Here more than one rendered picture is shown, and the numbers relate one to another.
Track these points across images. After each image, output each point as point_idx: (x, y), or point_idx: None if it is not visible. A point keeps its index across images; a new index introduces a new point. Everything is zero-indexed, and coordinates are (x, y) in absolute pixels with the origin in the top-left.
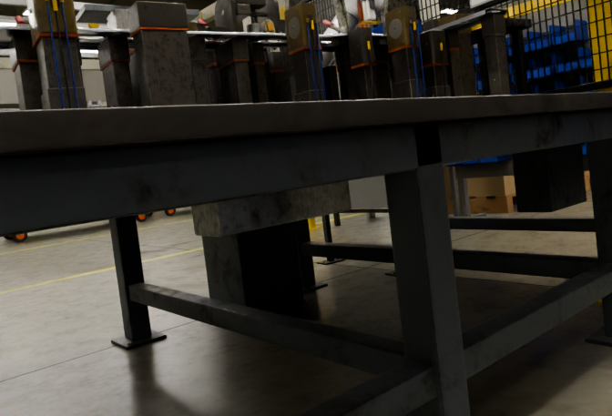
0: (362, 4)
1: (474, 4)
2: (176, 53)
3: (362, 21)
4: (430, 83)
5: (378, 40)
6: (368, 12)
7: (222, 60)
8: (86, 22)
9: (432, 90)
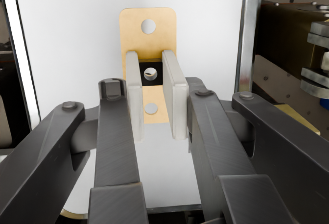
0: (177, 78)
1: None
2: None
3: (138, 8)
4: (4, 55)
5: (117, 53)
6: (129, 61)
7: None
8: None
9: (4, 49)
